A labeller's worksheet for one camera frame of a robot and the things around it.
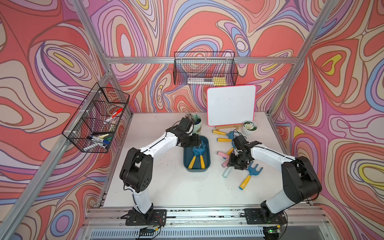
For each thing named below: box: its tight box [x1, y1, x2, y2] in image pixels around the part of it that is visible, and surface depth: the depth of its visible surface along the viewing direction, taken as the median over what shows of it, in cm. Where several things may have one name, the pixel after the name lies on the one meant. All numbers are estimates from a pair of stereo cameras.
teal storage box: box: [183, 146, 210, 172], surface depth 93 cm
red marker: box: [111, 107, 124, 119], surface depth 79 cm
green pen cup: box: [191, 114, 202, 135], surface depth 100 cm
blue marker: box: [86, 136, 111, 145], surface depth 71 cm
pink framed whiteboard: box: [206, 85, 256, 127], surface depth 103 cm
